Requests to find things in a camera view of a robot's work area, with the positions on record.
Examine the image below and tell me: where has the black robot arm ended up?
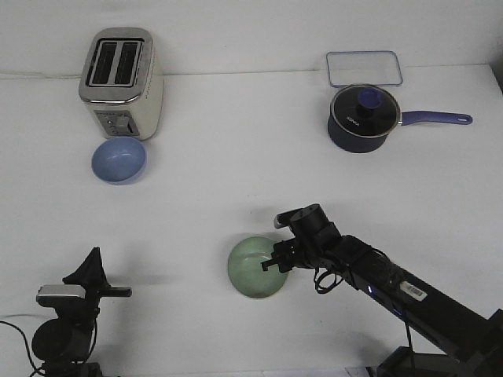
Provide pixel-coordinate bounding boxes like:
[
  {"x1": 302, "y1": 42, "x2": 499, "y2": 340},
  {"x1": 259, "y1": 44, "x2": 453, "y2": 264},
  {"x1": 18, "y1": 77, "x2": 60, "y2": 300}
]
[
  {"x1": 31, "y1": 247, "x2": 132, "y2": 376},
  {"x1": 262, "y1": 203, "x2": 502, "y2": 376}
]

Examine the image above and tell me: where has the white toaster power cord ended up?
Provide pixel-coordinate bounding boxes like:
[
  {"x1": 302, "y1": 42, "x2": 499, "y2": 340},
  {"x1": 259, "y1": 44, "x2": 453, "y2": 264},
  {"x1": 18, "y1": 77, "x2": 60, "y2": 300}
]
[{"x1": 0, "y1": 70, "x2": 83, "y2": 79}]

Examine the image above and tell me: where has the green bowl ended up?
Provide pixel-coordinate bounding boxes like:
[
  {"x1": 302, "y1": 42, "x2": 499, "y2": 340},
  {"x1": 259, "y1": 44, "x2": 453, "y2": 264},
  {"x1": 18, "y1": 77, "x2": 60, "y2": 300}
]
[{"x1": 227, "y1": 236, "x2": 288, "y2": 299}]

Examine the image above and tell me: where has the dark blue saucepan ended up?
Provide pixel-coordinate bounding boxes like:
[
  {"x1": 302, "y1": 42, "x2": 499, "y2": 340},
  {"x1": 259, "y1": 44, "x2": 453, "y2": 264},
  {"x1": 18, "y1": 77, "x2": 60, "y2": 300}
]
[{"x1": 328, "y1": 111, "x2": 473, "y2": 153}]

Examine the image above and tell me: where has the clear container lid blue rim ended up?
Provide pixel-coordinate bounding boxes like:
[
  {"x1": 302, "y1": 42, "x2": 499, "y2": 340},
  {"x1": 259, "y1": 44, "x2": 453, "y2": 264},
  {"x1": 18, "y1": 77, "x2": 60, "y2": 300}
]
[{"x1": 325, "y1": 50, "x2": 403, "y2": 88}]

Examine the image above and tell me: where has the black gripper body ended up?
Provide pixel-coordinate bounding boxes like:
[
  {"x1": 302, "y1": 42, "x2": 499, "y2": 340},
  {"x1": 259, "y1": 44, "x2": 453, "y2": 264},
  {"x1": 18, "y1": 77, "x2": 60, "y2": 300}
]
[
  {"x1": 272, "y1": 238, "x2": 314, "y2": 273},
  {"x1": 83, "y1": 287, "x2": 132, "y2": 314}
]

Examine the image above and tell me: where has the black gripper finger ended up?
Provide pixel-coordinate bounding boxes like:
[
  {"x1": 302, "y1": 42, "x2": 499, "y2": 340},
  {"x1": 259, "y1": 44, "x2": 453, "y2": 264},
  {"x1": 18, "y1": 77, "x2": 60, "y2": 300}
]
[
  {"x1": 92, "y1": 247, "x2": 109, "y2": 290},
  {"x1": 62, "y1": 251, "x2": 96, "y2": 284},
  {"x1": 261, "y1": 258, "x2": 278, "y2": 271}
]

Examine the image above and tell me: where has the glass pot lid blue knob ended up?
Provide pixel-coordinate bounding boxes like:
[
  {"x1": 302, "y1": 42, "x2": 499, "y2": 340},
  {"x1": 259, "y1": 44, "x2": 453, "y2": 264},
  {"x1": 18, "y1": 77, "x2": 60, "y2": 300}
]
[{"x1": 331, "y1": 84, "x2": 401, "y2": 137}]

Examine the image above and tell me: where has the cream and steel toaster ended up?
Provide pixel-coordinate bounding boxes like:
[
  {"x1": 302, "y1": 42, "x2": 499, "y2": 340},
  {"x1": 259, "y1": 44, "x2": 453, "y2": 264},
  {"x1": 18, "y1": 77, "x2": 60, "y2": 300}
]
[{"x1": 79, "y1": 27, "x2": 164, "y2": 140}]

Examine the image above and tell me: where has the blue bowl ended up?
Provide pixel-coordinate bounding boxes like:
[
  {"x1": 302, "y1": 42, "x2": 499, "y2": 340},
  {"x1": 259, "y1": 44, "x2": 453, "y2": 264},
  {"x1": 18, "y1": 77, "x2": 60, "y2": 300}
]
[{"x1": 91, "y1": 137, "x2": 147, "y2": 185}]

